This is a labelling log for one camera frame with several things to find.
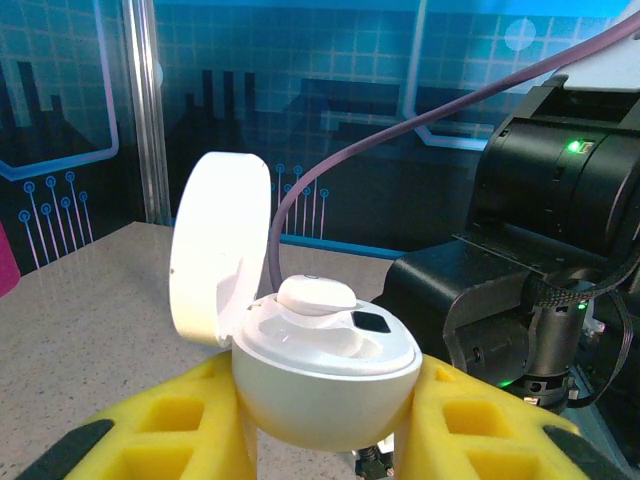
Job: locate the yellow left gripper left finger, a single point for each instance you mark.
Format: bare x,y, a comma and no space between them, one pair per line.
165,430

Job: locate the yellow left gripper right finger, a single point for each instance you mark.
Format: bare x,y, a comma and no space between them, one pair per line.
480,435

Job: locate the round white earbud case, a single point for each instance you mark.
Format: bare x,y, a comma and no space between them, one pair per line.
325,390

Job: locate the pink wine glass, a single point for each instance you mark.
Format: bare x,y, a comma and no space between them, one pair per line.
7,265

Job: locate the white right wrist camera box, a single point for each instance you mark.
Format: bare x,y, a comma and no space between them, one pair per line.
610,65

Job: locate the aluminium frame post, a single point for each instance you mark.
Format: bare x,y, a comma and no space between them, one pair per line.
147,125

